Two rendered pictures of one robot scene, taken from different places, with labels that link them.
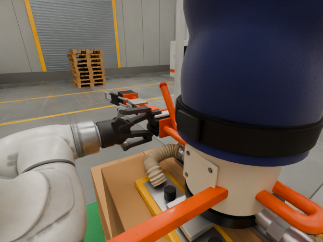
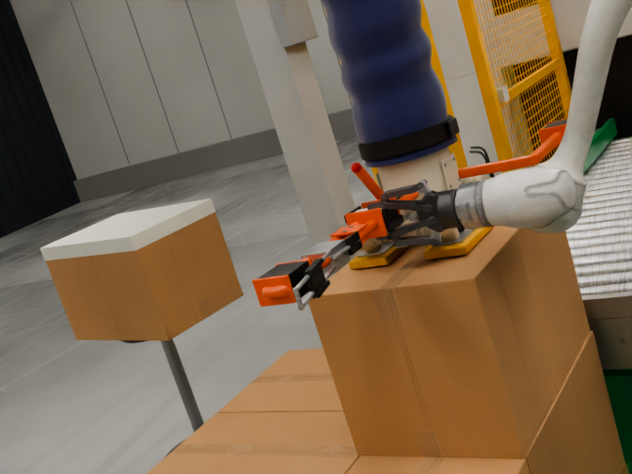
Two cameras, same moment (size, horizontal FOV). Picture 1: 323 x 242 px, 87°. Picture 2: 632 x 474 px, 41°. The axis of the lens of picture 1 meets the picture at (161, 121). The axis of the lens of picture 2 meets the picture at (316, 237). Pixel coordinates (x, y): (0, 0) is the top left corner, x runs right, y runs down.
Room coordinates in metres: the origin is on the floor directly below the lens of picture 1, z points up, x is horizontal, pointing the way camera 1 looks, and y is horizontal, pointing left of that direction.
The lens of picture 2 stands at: (1.34, 1.48, 1.46)
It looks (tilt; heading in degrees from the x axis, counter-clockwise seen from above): 13 degrees down; 245
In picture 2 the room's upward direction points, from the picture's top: 18 degrees counter-clockwise
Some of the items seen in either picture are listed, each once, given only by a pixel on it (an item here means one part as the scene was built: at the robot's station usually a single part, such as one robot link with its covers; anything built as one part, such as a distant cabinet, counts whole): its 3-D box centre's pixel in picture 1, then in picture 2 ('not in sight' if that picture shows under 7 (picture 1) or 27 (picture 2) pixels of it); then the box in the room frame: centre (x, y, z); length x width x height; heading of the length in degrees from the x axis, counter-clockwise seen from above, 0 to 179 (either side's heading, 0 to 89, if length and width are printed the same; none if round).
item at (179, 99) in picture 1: (237, 112); (407, 136); (0.29, -0.14, 1.19); 0.23 x 0.23 x 0.04
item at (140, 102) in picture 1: (137, 105); (325, 258); (0.69, 0.10, 1.08); 0.07 x 0.07 x 0.04; 31
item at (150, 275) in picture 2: not in sight; (141, 271); (0.60, -1.72, 0.82); 0.60 x 0.40 x 0.40; 112
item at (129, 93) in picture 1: (128, 97); (285, 282); (0.81, 0.16, 1.08); 0.08 x 0.07 x 0.05; 31
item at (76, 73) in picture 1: (86, 67); not in sight; (7.01, 2.96, 0.65); 1.29 x 1.10 x 1.30; 33
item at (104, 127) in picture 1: (114, 131); (440, 211); (0.44, 0.13, 1.08); 0.09 x 0.07 x 0.08; 121
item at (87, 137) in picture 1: (87, 138); (475, 205); (0.40, 0.20, 1.08); 0.09 x 0.06 x 0.09; 31
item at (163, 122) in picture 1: (164, 122); (373, 218); (0.50, -0.01, 1.08); 0.10 x 0.08 x 0.06; 121
